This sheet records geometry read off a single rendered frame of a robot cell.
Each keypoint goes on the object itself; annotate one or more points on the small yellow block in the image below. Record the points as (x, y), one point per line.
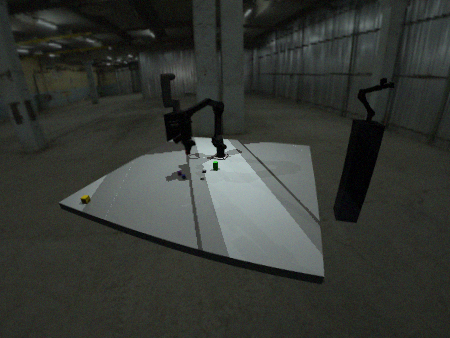
(85, 199)

